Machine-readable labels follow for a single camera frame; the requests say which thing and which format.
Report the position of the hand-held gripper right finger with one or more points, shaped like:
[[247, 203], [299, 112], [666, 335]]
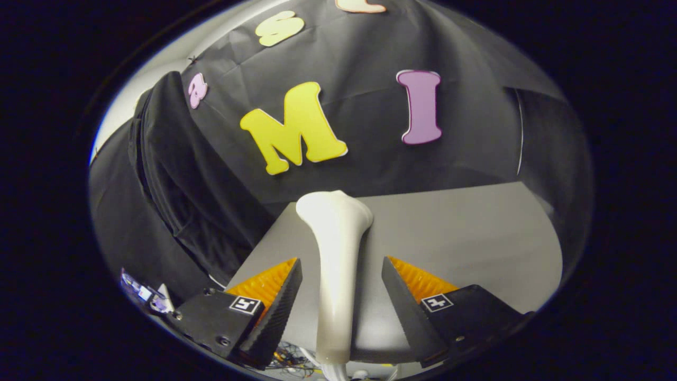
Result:
[[410, 317]]

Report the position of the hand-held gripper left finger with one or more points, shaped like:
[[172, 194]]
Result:
[[275, 323]]

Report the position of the white garment steamer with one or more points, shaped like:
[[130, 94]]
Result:
[[336, 254]]

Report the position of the black blazer jacket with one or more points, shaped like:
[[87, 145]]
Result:
[[180, 185]]

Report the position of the grey cabinet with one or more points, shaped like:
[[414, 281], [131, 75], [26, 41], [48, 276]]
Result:
[[465, 238]]

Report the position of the blue and white object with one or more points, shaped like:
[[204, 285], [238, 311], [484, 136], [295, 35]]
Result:
[[143, 292]]

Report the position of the black backdrop cloth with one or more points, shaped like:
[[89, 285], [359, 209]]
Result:
[[370, 106]]

